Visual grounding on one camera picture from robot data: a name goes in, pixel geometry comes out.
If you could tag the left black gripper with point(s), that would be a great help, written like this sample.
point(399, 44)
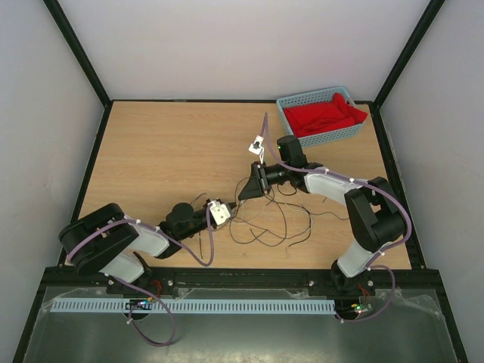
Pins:
point(231, 204)

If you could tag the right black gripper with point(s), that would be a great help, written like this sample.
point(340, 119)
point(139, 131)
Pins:
point(258, 183)

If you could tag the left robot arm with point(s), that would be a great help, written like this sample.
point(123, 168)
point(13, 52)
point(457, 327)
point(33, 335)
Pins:
point(108, 241)

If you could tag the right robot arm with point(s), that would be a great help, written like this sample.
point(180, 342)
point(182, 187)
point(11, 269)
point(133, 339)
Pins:
point(378, 221)

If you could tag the red cloth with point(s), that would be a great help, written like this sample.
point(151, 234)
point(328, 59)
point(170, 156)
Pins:
point(321, 117)

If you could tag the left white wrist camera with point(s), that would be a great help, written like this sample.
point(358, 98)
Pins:
point(220, 212)

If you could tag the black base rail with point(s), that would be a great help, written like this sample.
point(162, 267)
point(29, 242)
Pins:
point(318, 282)

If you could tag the light blue slotted cable duct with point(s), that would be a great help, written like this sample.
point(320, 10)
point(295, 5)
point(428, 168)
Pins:
point(195, 306)

